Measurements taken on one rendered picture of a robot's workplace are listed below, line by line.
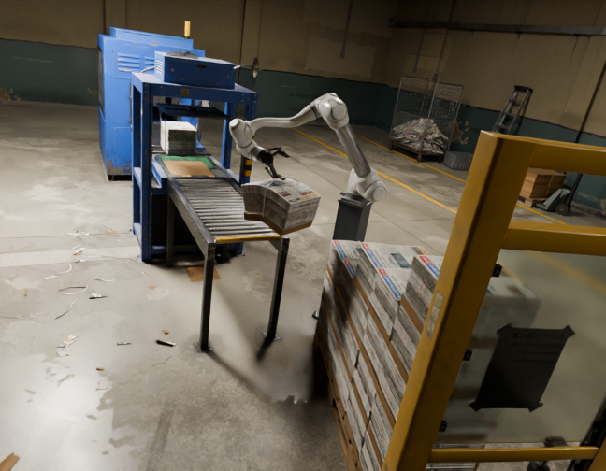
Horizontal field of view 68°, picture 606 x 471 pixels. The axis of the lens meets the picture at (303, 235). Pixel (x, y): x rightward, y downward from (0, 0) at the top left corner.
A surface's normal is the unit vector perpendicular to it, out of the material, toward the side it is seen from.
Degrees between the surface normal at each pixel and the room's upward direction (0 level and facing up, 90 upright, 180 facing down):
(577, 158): 90
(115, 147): 90
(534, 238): 90
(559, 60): 90
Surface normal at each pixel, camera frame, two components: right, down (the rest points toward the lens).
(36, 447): 0.15, -0.91
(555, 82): -0.89, 0.05
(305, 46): 0.43, 0.41
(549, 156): 0.14, 0.40
